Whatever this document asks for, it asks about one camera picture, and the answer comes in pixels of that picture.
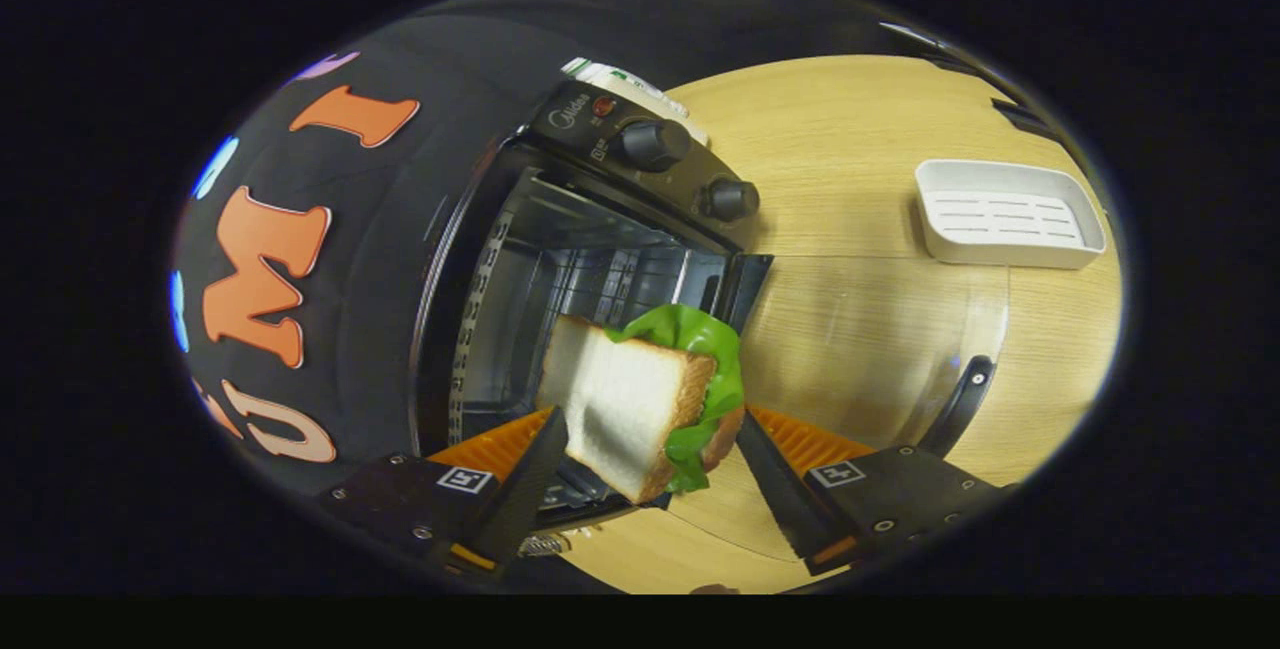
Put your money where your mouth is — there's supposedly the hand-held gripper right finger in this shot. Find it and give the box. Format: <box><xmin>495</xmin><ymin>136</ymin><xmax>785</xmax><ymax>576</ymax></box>
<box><xmin>735</xmin><ymin>403</ymin><xmax>1019</xmax><ymax>580</ymax></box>

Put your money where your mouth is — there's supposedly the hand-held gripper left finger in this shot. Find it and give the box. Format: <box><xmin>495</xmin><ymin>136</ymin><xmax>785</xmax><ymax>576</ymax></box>
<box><xmin>315</xmin><ymin>406</ymin><xmax>571</xmax><ymax>585</ymax></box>

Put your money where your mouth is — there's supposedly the white bread lettuce sandwich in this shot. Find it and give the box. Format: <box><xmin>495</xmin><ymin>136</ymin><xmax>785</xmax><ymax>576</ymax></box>
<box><xmin>534</xmin><ymin>303</ymin><xmax>748</xmax><ymax>506</ymax></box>

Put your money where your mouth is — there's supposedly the black toaster oven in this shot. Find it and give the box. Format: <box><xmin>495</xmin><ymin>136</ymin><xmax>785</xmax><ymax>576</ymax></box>
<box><xmin>410</xmin><ymin>79</ymin><xmax>1011</xmax><ymax>558</ymax></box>

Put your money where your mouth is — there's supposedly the white plastic tray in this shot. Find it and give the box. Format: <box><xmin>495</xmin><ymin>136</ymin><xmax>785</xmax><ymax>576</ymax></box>
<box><xmin>914</xmin><ymin>159</ymin><xmax>1109</xmax><ymax>271</ymax></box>

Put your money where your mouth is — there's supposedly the small white bottle green label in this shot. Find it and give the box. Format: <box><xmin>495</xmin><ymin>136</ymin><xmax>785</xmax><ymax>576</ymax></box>
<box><xmin>561</xmin><ymin>56</ymin><xmax>651</xmax><ymax>95</ymax></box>

